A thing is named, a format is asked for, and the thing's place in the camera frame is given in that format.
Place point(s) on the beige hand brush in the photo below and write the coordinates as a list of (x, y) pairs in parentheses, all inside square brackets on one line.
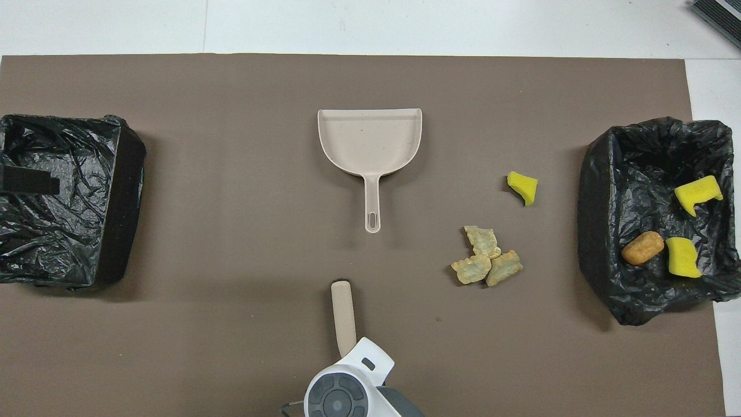
[(344, 318)]

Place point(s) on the beige plastic dustpan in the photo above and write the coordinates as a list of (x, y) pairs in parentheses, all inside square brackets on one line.
[(370, 142)]

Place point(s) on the small yellow sponge wedge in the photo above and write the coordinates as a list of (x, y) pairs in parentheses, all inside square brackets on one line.
[(524, 186)]

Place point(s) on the brown cork-like lump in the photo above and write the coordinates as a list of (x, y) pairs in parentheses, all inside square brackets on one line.
[(642, 248)]

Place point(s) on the wavy yellow sponge piece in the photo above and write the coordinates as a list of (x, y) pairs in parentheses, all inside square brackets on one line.
[(683, 258)]

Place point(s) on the notched yellow sponge piece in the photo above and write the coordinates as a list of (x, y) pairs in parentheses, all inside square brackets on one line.
[(697, 194)]

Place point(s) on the black bag-lined bin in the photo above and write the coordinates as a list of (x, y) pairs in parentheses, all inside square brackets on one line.
[(602, 231), (87, 174)]

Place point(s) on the brown table mat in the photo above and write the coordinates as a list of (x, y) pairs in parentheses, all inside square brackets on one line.
[(231, 75)]

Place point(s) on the bread piece top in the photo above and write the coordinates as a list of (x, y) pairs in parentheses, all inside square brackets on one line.
[(472, 270)]

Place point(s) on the bread piece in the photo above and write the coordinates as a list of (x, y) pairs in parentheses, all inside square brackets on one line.
[(483, 240), (472, 270), (503, 267)]

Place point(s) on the bread piece lower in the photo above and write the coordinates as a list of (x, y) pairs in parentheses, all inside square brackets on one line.
[(483, 240)]

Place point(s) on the bread piece left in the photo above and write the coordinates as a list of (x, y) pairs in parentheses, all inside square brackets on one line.
[(503, 267)]

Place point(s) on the grey ribbed block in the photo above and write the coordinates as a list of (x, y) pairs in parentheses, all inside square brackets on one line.
[(721, 17)]

